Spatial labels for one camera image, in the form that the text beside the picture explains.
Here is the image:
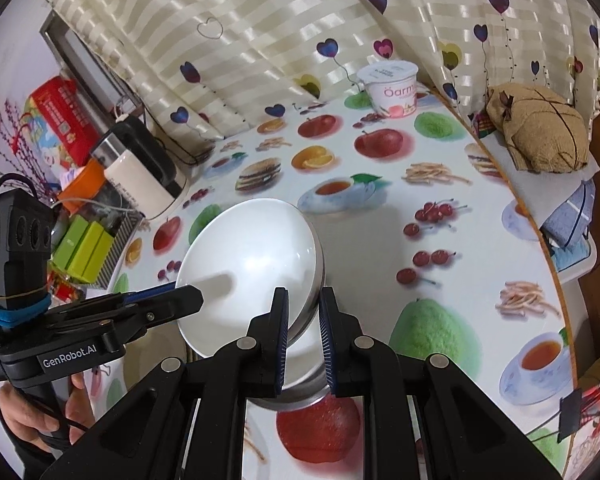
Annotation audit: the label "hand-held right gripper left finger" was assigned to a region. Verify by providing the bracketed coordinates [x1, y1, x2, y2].
[40, 287, 291, 480]

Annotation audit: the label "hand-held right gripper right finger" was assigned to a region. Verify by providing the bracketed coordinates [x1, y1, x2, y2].
[317, 287, 563, 480]

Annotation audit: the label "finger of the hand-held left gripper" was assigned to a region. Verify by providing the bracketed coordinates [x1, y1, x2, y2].
[120, 281, 181, 306]
[46, 284, 205, 347]

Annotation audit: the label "white bowl with blue stripe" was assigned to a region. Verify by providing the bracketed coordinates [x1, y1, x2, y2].
[175, 199, 327, 359]
[187, 330, 329, 397]

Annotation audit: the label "stainless steel bowl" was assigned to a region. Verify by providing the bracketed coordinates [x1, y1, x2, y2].
[247, 374, 334, 414]

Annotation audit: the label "person's left hand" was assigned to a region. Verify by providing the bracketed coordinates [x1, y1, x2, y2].
[0, 372, 94, 456]

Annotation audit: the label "small red packet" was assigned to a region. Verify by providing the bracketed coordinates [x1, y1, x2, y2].
[47, 270, 89, 307]

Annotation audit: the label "blue elastic band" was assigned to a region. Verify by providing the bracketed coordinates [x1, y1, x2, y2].
[0, 292, 54, 330]

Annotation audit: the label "grey chevron pattern box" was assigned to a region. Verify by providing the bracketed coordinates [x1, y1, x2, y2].
[50, 207, 146, 291]

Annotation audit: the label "lime green cardboard box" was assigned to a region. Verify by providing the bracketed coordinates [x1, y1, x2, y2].
[72, 221, 116, 284]

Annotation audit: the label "clear container with orange lid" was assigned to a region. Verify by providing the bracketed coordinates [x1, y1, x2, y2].
[55, 160, 141, 231]

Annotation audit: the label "food print tablecloth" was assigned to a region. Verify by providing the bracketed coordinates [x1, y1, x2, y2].
[90, 87, 581, 480]

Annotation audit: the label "pink artificial flower branches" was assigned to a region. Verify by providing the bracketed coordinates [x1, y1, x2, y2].
[0, 87, 47, 197]

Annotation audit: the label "white electric kettle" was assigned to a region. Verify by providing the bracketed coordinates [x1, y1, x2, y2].
[89, 114, 191, 222]

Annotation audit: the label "black binder clip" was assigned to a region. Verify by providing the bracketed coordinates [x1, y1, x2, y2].
[557, 387, 600, 444]

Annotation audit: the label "white yogurt cup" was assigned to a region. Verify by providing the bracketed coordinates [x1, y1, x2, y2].
[356, 61, 420, 119]

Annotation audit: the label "white folded cloth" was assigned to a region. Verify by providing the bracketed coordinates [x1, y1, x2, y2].
[500, 150, 599, 222]

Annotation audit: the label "blue towel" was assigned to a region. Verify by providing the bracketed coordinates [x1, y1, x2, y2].
[542, 180, 599, 252]

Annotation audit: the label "heart print striped curtain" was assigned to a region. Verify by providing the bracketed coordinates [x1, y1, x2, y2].
[30, 0, 600, 142]

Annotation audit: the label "brown plush cushion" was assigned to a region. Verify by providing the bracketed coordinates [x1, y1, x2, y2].
[485, 84, 593, 174]

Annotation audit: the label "white cable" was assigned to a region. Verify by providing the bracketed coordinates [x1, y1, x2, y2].
[50, 197, 142, 217]

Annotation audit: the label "black kettle power cord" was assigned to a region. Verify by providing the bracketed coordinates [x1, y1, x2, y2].
[154, 129, 217, 167]

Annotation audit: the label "grey metal frame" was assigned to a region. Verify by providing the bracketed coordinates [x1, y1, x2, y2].
[40, 10, 147, 127]

